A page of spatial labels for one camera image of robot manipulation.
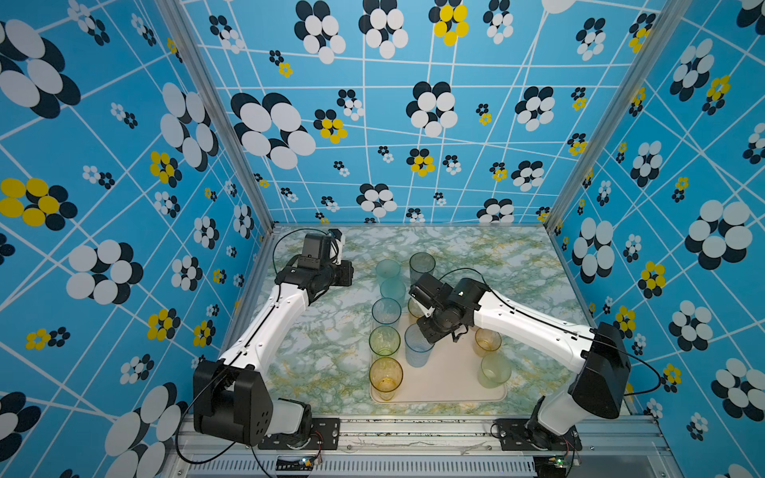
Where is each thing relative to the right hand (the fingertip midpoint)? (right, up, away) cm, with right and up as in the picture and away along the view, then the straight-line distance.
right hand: (429, 329), depth 80 cm
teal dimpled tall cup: (-12, +15, +16) cm, 25 cm away
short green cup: (+18, -12, +2) cm, 22 cm away
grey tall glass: (-1, +17, +19) cm, 25 cm away
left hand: (-22, +17, +4) cm, 28 cm away
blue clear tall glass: (-12, +2, +13) cm, 18 cm away
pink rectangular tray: (+7, -14, +4) cm, 16 cm away
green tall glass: (-12, -4, +4) cm, 14 cm away
